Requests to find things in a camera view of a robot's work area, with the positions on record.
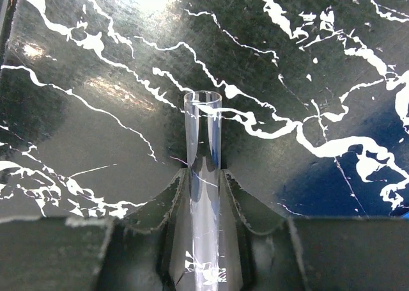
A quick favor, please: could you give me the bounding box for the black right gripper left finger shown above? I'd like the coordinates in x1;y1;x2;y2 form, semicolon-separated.
1;169;186;290

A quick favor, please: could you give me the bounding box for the clear test tube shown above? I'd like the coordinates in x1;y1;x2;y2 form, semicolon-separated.
183;91;222;290

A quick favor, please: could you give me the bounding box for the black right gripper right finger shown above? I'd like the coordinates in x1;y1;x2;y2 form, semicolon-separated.
220;169;408;290

